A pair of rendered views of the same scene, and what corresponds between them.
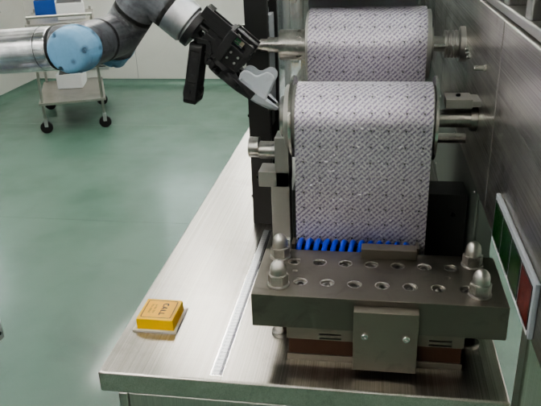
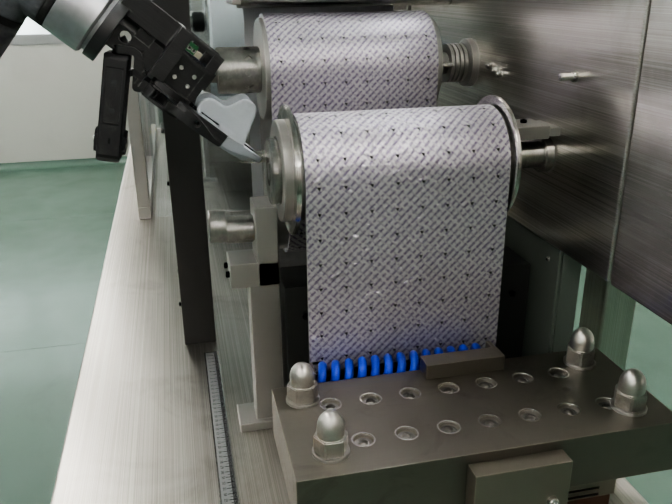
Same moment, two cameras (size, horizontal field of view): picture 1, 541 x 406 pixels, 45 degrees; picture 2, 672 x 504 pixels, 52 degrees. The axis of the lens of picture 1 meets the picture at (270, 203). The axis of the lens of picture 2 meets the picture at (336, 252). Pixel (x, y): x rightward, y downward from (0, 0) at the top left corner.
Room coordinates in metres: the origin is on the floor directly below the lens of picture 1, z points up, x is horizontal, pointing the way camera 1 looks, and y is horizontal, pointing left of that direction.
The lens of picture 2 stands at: (0.41, 0.19, 1.45)
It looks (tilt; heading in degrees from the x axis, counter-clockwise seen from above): 21 degrees down; 338
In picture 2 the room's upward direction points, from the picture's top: 1 degrees counter-clockwise
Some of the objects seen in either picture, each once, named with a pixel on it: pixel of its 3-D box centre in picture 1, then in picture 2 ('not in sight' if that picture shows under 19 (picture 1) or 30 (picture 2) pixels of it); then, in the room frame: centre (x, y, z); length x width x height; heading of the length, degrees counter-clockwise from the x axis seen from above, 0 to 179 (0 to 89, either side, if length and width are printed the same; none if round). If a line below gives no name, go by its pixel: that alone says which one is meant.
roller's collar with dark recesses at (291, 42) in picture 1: (294, 44); (238, 70); (1.39, -0.06, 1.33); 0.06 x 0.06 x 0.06; 80
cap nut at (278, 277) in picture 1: (278, 271); (330, 432); (0.92, -0.01, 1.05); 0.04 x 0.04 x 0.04
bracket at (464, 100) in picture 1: (461, 99); (527, 127); (1.10, -0.34, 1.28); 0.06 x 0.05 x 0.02; 80
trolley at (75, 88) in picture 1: (68, 61); not in sight; (5.67, 1.72, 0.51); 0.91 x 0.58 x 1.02; 14
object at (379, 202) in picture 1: (360, 211); (406, 307); (1.06, -0.16, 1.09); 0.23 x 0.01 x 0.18; 80
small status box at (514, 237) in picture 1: (511, 257); not in sight; (0.71, -0.30, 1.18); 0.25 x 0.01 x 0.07; 170
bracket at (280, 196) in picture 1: (275, 206); (253, 317); (1.19, -0.01, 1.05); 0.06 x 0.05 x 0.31; 80
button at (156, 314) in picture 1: (160, 314); not in sight; (1.03, 0.21, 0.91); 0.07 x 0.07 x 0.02; 80
